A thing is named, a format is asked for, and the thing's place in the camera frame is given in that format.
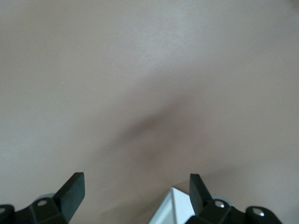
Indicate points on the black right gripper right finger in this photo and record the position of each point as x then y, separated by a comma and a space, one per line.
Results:
198, 193

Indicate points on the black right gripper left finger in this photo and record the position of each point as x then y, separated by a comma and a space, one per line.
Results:
70, 193

